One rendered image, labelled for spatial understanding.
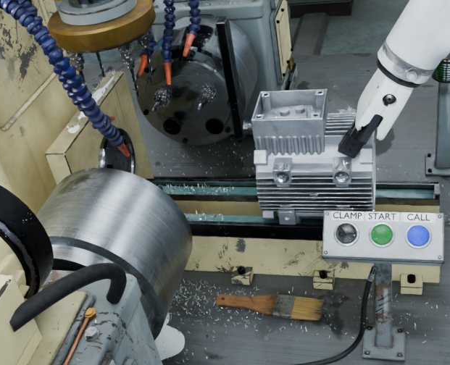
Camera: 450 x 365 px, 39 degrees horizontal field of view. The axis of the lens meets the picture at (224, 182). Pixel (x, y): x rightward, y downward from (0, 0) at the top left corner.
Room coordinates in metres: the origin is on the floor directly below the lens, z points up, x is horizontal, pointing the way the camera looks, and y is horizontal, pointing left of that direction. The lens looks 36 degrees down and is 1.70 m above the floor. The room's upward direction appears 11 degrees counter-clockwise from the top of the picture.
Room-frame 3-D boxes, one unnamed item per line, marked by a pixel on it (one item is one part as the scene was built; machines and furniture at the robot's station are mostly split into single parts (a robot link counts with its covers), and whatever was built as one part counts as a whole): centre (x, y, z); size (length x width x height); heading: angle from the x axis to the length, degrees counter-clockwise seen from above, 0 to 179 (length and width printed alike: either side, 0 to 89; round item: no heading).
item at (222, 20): (1.13, -0.05, 1.12); 0.04 x 0.03 x 0.26; 70
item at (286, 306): (0.83, -0.04, 0.80); 0.21 x 0.05 x 0.01; 68
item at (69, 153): (1.10, 0.26, 0.97); 0.30 x 0.11 x 0.34; 160
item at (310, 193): (0.95, -0.17, 1.02); 0.20 x 0.19 x 0.19; 72
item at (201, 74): (1.36, 0.00, 1.04); 0.41 x 0.25 x 0.25; 160
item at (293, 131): (0.96, -0.14, 1.11); 0.12 x 0.11 x 0.07; 72
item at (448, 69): (1.15, -0.50, 1.05); 0.06 x 0.06 x 0.04
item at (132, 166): (1.08, 0.20, 1.02); 0.15 x 0.02 x 0.15; 160
